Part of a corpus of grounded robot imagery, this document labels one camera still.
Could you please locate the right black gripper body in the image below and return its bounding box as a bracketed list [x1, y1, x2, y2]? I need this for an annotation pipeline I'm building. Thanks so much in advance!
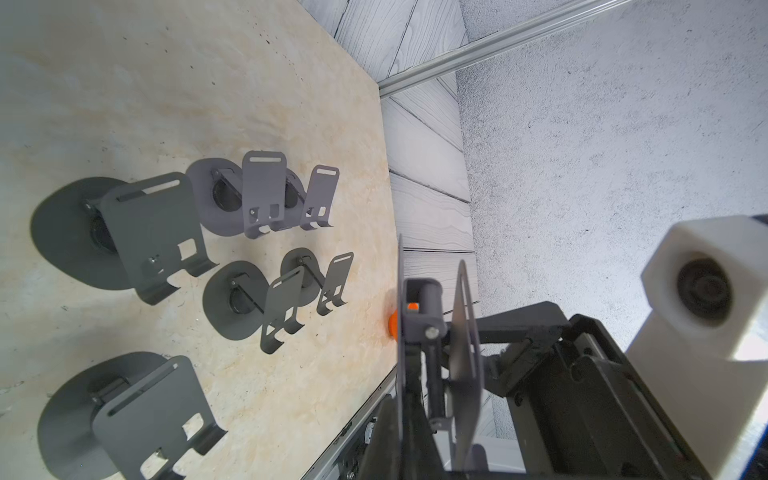
[467, 301, 713, 479]

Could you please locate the aluminium rail frame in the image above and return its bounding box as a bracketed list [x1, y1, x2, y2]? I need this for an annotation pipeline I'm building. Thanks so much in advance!
[301, 368, 396, 480]

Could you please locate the right metal corner post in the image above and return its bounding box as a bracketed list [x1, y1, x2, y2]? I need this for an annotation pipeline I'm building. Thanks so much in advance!
[378, 0, 629, 99]

